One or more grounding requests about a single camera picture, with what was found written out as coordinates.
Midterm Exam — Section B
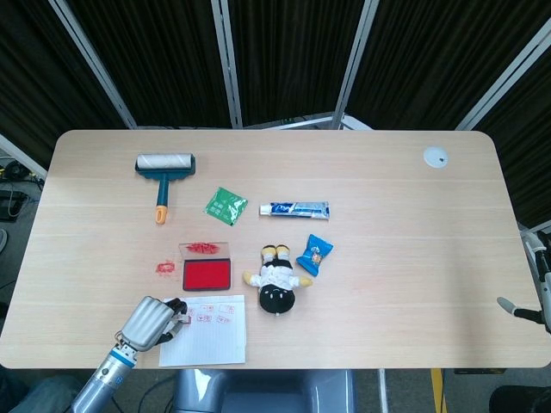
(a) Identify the blue denim trouser leg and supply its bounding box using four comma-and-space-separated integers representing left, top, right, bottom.
0, 373, 90, 413

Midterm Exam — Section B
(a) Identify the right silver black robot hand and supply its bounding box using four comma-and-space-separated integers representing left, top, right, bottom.
497, 230, 551, 335

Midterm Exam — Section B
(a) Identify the white table leg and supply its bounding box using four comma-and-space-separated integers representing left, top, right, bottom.
376, 368, 391, 413

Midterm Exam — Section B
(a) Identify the white round cable grommet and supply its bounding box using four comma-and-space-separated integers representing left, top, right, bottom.
422, 146, 449, 170

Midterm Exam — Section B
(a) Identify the black chair seat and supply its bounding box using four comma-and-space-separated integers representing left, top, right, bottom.
489, 384, 551, 413

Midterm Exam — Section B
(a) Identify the blue snack packet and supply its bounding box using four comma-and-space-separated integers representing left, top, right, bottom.
294, 233, 335, 276

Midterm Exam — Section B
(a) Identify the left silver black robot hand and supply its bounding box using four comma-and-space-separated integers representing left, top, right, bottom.
115, 295, 193, 352

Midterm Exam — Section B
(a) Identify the green foil sachet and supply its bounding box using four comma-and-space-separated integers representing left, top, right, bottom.
202, 186, 250, 226

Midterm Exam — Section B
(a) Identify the black electronics box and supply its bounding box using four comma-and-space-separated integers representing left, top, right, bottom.
0, 188, 28, 223

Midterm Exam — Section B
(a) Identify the white lined paper sheet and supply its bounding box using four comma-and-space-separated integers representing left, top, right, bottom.
158, 294, 247, 367

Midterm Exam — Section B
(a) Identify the teal lint roller orange tip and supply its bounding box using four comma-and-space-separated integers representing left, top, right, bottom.
134, 152, 197, 225

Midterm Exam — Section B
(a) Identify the grey partition foot bar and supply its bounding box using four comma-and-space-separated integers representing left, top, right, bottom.
243, 110, 375, 131

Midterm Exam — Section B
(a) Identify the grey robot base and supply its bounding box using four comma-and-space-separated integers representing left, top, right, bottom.
171, 368, 358, 413

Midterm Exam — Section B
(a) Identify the black-haired plush doll white coat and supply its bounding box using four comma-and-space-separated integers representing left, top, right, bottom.
242, 243, 314, 317

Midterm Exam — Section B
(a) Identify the grey partition frame post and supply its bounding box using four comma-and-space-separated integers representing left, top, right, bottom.
47, 0, 139, 129
0, 133, 48, 180
209, 0, 245, 129
455, 16, 551, 131
331, 0, 380, 129

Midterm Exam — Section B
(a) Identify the red ink pad clear lid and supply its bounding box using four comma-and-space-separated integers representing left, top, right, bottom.
178, 241, 232, 293

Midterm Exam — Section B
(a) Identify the blue white toothpaste tube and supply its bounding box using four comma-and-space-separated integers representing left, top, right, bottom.
258, 200, 331, 222

